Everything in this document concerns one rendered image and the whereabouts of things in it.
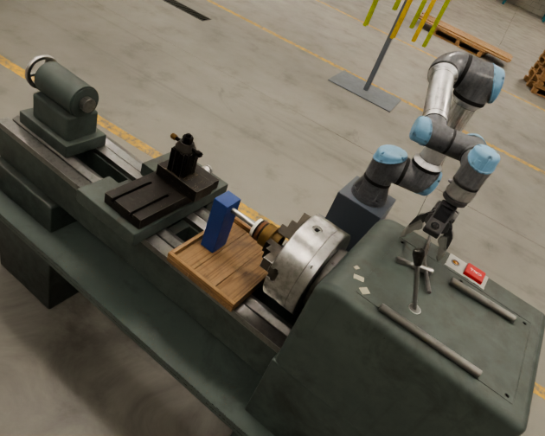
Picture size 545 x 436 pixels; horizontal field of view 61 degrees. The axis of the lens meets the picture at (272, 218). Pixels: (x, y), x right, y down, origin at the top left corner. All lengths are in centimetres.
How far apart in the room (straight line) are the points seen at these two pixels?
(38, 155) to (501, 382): 178
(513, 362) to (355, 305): 44
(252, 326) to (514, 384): 77
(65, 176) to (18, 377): 94
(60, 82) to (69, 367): 126
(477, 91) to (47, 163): 162
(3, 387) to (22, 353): 17
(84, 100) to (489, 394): 167
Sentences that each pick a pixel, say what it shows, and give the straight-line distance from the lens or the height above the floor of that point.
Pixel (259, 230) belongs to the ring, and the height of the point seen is 110.
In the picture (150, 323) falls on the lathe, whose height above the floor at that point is 54.
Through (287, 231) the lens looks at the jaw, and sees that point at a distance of 152.
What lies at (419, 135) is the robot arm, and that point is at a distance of 137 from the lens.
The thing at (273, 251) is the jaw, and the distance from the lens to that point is 146.
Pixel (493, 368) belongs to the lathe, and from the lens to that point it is 135.
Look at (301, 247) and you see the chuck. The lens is 137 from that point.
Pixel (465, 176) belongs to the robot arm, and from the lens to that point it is 133.
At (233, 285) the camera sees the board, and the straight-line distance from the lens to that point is 163.
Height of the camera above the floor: 207
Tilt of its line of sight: 37 degrees down
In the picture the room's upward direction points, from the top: 22 degrees clockwise
